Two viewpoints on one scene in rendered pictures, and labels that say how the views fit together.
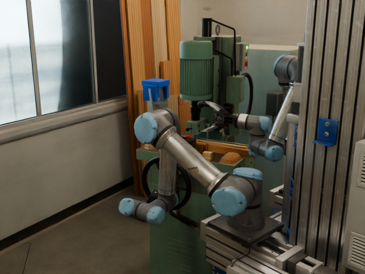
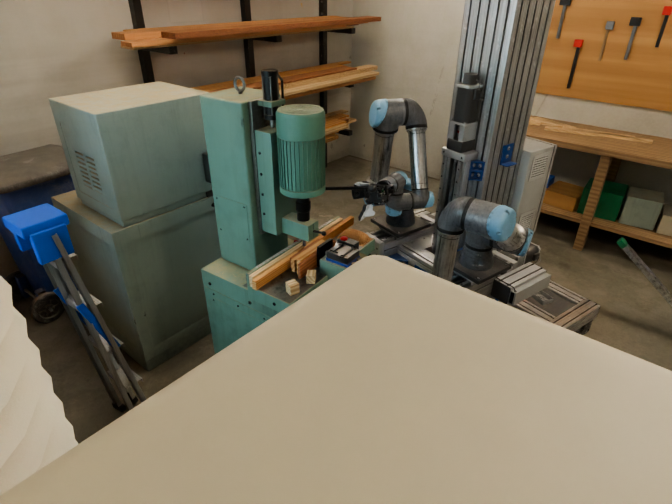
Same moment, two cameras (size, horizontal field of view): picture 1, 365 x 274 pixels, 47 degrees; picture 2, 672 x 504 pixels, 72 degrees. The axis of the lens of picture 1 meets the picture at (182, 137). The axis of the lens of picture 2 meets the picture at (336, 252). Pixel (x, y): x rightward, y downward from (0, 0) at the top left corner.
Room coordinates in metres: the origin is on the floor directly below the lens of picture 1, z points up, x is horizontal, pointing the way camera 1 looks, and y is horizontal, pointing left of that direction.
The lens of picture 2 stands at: (1.98, 1.56, 1.90)
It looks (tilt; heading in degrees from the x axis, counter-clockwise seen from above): 30 degrees down; 277
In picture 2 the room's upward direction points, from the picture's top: 1 degrees clockwise
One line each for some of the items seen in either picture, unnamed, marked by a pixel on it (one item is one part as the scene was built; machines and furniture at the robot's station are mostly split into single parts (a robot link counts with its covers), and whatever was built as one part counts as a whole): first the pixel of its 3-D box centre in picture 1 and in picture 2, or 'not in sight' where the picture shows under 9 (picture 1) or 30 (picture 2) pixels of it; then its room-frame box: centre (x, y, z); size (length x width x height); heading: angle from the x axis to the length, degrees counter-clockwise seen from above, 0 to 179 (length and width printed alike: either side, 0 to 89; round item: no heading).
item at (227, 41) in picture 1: (215, 95); (248, 182); (2.56, -0.21, 1.16); 0.22 x 0.22 x 0.72; 62
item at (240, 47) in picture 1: (240, 56); not in sight; (2.52, -0.35, 1.40); 0.10 x 0.06 x 0.16; 152
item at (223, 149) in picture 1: (200, 146); (309, 248); (2.29, -0.10, 0.92); 0.67 x 0.02 x 0.04; 62
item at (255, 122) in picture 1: (258, 124); (395, 182); (1.94, -0.36, 1.14); 0.11 x 0.08 x 0.09; 62
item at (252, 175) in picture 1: (246, 185); (483, 229); (1.56, -0.26, 0.98); 0.13 x 0.12 x 0.14; 149
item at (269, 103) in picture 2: (207, 33); (269, 94); (2.42, -0.14, 1.54); 0.08 x 0.08 x 0.17; 62
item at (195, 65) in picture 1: (195, 70); (301, 151); (2.30, -0.07, 1.35); 0.18 x 0.18 x 0.31
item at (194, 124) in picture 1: (197, 126); (300, 227); (2.32, -0.08, 1.03); 0.14 x 0.07 x 0.09; 152
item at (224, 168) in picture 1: (187, 159); (326, 269); (2.20, -0.03, 0.87); 0.61 x 0.30 x 0.06; 62
